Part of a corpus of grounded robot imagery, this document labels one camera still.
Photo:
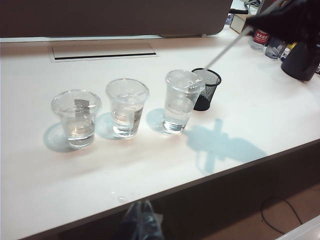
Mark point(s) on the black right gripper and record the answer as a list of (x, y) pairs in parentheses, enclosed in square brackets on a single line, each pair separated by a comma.
[(305, 20)]

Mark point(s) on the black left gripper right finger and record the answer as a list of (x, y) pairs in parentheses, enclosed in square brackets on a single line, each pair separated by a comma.
[(151, 225)]

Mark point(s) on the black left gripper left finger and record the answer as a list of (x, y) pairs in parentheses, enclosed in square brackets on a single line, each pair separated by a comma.
[(133, 225)]

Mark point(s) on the white paper-wrapped straw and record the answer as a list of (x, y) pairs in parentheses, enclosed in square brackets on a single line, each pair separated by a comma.
[(225, 50)]

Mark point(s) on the medium clear plastic cup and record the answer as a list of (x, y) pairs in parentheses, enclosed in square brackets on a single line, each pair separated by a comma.
[(125, 125)]

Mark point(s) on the small clear plastic cup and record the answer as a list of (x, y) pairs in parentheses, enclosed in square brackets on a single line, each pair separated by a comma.
[(80, 135)]

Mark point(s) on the large clear plastic cup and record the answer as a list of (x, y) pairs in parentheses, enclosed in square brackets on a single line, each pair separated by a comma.
[(175, 117)]

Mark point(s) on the red-label water bottle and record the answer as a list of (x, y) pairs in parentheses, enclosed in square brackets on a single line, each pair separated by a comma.
[(260, 40)]

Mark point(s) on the small clear glass bottle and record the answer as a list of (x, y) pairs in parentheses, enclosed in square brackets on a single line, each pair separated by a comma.
[(275, 50)]

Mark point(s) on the brown cardboard box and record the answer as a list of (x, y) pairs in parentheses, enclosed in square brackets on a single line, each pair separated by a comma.
[(237, 23)]

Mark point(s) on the black kettle jug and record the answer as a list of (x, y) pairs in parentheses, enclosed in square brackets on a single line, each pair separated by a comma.
[(297, 65)]

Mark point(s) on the black mesh pen holder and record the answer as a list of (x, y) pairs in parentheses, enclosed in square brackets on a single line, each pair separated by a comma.
[(210, 85)]

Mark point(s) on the white glossy platform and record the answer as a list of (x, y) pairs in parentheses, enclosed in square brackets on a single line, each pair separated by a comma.
[(305, 232)]

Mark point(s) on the brown desk partition panel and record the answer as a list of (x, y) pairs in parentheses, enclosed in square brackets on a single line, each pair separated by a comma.
[(112, 17)]

